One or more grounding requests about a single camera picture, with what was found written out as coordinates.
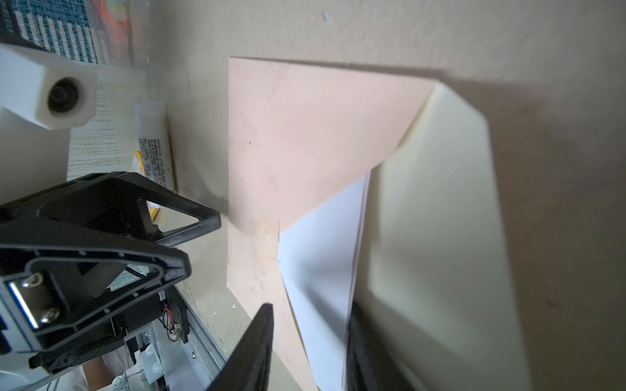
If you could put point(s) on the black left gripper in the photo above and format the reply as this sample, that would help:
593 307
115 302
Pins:
82 263

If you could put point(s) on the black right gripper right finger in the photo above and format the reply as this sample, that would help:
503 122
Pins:
369 365

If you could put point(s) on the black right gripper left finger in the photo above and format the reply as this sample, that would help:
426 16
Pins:
248 367

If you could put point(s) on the pink envelope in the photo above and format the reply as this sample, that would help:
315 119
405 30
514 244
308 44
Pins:
434 272

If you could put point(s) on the white letter paper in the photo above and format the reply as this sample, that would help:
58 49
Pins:
318 257

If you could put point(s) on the colourful marker pack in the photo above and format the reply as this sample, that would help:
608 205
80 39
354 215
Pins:
109 22

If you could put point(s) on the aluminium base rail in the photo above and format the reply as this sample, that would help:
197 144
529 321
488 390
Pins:
171 350

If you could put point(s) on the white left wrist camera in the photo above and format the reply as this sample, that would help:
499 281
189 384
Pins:
43 97

